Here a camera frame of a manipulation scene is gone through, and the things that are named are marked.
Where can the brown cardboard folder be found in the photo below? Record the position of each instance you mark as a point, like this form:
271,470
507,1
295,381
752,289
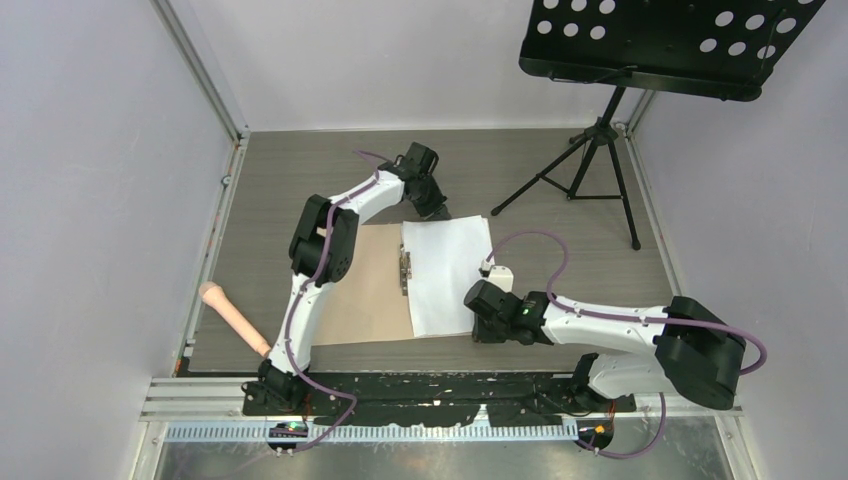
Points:
367,305

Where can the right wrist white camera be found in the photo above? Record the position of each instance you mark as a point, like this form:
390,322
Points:
498,275

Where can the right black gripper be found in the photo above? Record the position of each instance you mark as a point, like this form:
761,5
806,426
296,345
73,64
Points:
482,334

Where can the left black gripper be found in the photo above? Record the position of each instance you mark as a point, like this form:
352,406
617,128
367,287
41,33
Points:
437,210

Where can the beige handle tool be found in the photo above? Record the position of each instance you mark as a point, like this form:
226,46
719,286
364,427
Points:
213,296

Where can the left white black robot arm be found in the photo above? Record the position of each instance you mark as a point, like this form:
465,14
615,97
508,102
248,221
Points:
322,250

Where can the black music stand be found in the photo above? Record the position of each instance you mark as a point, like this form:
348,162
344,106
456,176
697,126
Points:
707,48

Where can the silver folder clip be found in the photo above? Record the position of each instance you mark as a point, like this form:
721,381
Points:
405,269

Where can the aluminium frame rail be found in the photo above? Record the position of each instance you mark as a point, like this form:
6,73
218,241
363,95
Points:
210,410

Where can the white paper sheets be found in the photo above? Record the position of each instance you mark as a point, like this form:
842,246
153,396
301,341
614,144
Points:
445,259

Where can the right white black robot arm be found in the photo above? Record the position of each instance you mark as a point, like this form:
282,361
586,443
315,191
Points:
681,348

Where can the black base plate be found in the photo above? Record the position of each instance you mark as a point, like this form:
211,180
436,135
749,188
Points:
429,399

